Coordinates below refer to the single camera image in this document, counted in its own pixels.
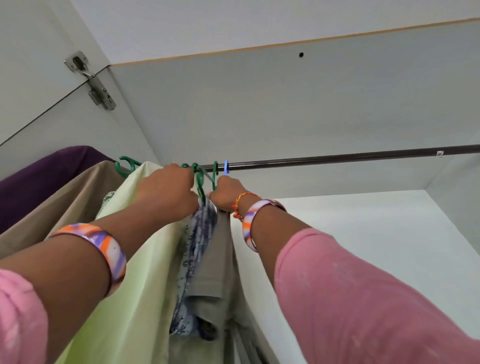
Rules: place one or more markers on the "person's left hand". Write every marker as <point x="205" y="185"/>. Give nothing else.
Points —
<point x="169" y="191"/>

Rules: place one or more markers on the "person's right hand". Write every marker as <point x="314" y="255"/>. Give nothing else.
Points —
<point x="229" y="193"/>

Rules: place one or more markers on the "blue plastic hanger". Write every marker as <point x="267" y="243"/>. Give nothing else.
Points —
<point x="226" y="168"/>

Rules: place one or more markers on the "green plastic hanger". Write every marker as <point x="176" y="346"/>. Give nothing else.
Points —
<point x="124" y="161"/>
<point x="199" y="180"/>

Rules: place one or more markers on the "blue floral patterned garment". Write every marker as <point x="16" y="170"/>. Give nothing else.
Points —
<point x="196" y="240"/>

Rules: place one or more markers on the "olive green t-shirt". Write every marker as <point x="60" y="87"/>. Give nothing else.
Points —
<point x="214" y="285"/>

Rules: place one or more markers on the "beige garment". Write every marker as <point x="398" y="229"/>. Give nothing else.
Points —
<point x="75" y="202"/>

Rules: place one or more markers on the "purple tree-print t-shirt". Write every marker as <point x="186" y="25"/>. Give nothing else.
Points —
<point x="45" y="180"/>

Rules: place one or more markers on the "light yellow shirt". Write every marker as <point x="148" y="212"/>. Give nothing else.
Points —
<point x="142" y="315"/>

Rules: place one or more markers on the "person's left forearm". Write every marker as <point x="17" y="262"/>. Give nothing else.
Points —
<point x="60" y="277"/>

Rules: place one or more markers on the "dark metal wardrobe rod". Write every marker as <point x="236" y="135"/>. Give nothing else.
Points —
<point x="337" y="158"/>

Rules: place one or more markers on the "striped white purple bangle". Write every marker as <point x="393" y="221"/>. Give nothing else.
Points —
<point x="251" y="217"/>

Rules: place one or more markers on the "striped orange purple bangle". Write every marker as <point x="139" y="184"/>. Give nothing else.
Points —
<point x="105" y="244"/>

